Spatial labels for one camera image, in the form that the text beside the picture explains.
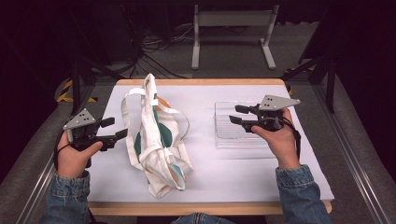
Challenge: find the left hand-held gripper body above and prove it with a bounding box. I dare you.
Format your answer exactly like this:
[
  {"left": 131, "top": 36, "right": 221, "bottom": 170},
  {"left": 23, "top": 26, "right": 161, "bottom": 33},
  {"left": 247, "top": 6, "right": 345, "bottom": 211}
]
[{"left": 62, "top": 107, "right": 118, "bottom": 153}]

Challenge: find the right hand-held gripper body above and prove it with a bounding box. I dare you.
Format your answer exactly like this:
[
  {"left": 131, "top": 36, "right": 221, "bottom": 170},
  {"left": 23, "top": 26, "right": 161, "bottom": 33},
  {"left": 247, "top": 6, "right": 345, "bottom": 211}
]
[{"left": 241, "top": 94, "right": 302, "bottom": 133}]

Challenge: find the clear plastic tray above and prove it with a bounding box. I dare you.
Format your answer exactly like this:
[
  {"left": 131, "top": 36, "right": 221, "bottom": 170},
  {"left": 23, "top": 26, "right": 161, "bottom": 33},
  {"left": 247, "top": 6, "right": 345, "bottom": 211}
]
[{"left": 214, "top": 100, "right": 278, "bottom": 149}]

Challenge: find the white canvas tote bag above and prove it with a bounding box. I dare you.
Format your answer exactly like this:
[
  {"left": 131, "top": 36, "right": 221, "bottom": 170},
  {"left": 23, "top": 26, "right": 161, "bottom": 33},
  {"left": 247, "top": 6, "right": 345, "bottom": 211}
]
[{"left": 120, "top": 73, "right": 194, "bottom": 199}]

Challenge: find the person's left hand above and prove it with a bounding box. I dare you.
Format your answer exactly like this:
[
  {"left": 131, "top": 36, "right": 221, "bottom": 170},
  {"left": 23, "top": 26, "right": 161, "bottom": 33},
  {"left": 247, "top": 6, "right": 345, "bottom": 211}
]
[{"left": 56, "top": 130, "right": 104, "bottom": 179}]

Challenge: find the person's right hand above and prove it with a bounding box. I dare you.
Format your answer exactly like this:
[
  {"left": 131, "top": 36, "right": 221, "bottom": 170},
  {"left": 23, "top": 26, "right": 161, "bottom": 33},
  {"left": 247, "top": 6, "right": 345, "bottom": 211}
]
[{"left": 250, "top": 107, "right": 302, "bottom": 171}]

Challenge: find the yellow black hazard tape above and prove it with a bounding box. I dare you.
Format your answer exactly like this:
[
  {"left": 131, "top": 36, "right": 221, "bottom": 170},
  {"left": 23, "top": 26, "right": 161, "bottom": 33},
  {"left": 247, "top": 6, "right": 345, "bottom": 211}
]
[{"left": 55, "top": 78, "right": 98, "bottom": 104}]

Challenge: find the black tripod stand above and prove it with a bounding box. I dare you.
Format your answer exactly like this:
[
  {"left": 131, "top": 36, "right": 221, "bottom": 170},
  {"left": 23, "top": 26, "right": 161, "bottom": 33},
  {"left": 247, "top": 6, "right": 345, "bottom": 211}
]
[
  {"left": 69, "top": 55, "right": 125, "bottom": 117},
  {"left": 279, "top": 52, "right": 338, "bottom": 115}
]

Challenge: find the white table mat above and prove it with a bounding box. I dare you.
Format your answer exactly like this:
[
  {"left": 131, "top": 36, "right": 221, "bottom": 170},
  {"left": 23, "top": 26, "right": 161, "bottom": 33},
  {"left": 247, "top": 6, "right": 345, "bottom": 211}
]
[{"left": 87, "top": 84, "right": 335, "bottom": 203}]

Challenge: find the white metal stand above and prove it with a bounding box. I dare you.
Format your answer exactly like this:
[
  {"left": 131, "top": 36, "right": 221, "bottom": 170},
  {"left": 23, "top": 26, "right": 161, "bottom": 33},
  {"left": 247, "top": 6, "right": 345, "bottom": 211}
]
[{"left": 191, "top": 4, "right": 277, "bottom": 71}]

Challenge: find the wooden table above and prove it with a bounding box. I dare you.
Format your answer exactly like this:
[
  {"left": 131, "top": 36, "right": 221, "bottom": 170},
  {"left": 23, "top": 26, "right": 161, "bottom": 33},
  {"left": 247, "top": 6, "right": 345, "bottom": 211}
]
[{"left": 87, "top": 77, "right": 332, "bottom": 217}]

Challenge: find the person's knee in jeans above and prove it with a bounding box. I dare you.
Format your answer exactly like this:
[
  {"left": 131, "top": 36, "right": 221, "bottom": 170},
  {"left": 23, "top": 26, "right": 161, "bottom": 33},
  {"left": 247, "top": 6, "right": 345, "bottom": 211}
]
[{"left": 170, "top": 212, "right": 238, "bottom": 224}]

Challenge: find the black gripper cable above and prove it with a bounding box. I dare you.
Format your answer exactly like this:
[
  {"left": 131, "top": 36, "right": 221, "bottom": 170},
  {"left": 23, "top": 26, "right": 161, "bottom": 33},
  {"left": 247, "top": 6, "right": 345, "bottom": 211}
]
[
  {"left": 279, "top": 116, "right": 303, "bottom": 161},
  {"left": 53, "top": 128, "right": 71, "bottom": 172}
]

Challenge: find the aluminium frame rail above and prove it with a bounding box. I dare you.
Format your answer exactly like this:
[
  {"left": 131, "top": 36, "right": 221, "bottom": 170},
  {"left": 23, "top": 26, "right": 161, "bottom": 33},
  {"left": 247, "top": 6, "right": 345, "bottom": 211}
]
[
  {"left": 312, "top": 83, "right": 393, "bottom": 224},
  {"left": 15, "top": 152, "right": 59, "bottom": 224}
]

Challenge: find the bundle of black floor cables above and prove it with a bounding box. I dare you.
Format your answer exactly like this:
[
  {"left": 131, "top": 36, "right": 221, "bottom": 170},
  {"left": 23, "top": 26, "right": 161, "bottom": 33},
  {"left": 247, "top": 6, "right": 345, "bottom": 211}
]
[{"left": 124, "top": 24, "right": 195, "bottom": 79}]

